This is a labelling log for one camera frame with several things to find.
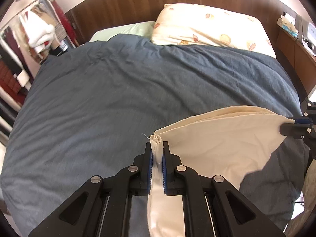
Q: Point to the pale green pillow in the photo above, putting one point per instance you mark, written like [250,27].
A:
[144,29]

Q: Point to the white bedside device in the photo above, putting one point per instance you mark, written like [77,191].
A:
[306,34]

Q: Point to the cream floral pillow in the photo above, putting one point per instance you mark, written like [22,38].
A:
[186,24]

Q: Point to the tissue box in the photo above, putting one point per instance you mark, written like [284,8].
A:
[286,22]

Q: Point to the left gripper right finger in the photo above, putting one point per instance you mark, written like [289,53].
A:
[212,206]

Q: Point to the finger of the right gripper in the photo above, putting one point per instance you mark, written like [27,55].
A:
[297,131]
[302,120]

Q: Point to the clothes rack with garments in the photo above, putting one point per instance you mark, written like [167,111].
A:
[20,63]

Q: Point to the blue-grey duvet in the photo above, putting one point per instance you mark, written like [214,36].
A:
[90,110]

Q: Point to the wooden headboard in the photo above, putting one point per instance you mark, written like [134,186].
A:
[90,16]

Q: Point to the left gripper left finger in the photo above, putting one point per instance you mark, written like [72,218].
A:
[101,206]

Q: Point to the white hanging hoodie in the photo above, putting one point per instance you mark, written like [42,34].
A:
[40,34]

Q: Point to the wooden bedside shelf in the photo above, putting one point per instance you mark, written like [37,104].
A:
[300,59]

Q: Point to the beige shorts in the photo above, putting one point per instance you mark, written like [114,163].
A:
[231,142]

